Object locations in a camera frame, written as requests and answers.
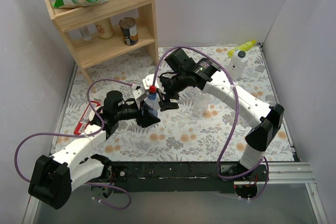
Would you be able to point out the clear bottle on shelf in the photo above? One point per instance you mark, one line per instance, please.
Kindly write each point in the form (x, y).
(84, 31)

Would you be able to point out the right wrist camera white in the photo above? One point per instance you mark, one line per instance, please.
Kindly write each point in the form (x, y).
(151, 80)

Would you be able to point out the floral table mat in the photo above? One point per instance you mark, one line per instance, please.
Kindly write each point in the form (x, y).
(181, 135)

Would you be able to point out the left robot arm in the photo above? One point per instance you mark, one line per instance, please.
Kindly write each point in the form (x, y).
(55, 177)

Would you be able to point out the wooden shelf unit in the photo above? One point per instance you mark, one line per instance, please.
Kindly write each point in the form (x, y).
(108, 41)

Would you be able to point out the white bottle black cap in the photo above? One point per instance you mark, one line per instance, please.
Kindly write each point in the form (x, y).
(237, 64)

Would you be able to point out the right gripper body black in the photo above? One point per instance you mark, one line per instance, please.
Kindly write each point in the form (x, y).
(166, 96)

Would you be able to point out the small blue-label water bottle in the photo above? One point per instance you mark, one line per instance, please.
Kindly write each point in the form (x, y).
(153, 103)

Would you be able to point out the red snack box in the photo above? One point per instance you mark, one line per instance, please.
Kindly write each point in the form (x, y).
(83, 122)

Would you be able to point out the toilet paper roll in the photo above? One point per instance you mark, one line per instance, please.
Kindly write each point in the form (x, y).
(92, 114)

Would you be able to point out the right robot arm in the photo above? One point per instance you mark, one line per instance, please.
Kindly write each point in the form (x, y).
(211, 77)

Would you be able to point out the yellow squeeze bottle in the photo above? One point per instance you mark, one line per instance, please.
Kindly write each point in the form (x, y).
(243, 47)

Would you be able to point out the tin can with label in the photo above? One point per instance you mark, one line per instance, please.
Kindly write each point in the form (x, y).
(129, 31)

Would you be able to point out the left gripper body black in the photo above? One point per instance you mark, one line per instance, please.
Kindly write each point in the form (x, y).
(140, 115)

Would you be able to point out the beige cup on shelf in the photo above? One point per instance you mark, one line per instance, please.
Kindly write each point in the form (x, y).
(104, 28)

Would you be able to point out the clear bottle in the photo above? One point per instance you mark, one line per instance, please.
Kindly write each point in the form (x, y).
(84, 31)
(201, 102)

